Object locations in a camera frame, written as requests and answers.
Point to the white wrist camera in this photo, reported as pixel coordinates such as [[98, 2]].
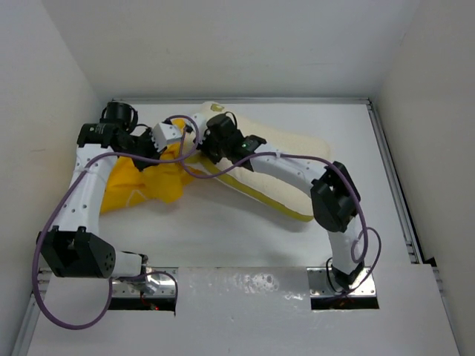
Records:
[[197, 122], [165, 134]]

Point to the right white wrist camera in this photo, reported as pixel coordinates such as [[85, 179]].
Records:
[[197, 122]]

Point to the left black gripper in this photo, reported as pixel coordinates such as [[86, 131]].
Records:
[[154, 154]]

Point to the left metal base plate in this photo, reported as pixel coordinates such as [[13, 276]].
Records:
[[154, 282]]

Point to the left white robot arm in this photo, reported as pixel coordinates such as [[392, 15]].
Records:
[[72, 246]]

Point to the yellow pillowcase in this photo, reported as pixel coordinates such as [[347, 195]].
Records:
[[128, 187]]

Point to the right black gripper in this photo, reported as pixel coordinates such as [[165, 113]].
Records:
[[202, 146]]

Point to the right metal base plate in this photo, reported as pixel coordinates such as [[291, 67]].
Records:
[[322, 284]]

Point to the cream white pillow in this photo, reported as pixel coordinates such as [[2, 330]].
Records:
[[281, 183]]

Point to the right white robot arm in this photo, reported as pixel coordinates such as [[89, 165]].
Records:
[[334, 198]]

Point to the metal base plate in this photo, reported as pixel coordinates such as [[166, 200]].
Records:
[[322, 284], [154, 282]]

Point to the aluminium table frame rail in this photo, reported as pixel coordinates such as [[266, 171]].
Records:
[[409, 234]]

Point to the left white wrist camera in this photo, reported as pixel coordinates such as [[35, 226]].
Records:
[[165, 134]]

